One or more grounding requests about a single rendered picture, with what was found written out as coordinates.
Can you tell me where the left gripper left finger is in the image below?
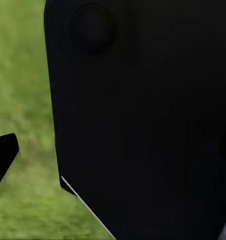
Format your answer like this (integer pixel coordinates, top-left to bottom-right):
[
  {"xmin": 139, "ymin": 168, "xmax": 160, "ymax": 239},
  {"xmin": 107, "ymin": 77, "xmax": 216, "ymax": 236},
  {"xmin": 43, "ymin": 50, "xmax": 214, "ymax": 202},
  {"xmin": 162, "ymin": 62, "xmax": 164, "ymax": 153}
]
[{"xmin": 0, "ymin": 133, "xmax": 19, "ymax": 182}]

